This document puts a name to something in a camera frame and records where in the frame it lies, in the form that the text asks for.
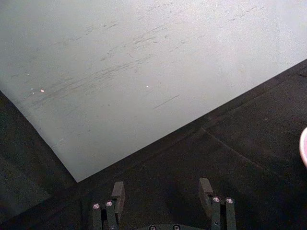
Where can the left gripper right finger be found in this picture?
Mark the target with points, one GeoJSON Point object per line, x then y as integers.
{"type": "Point", "coordinates": [216, 210]}

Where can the black table cloth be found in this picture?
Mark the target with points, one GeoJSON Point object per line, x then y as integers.
{"type": "Point", "coordinates": [192, 163]}

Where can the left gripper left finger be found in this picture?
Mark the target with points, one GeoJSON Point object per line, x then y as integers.
{"type": "Point", "coordinates": [112, 210]}

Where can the black hanging cloth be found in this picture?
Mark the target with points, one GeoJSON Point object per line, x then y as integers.
{"type": "Point", "coordinates": [24, 155]}

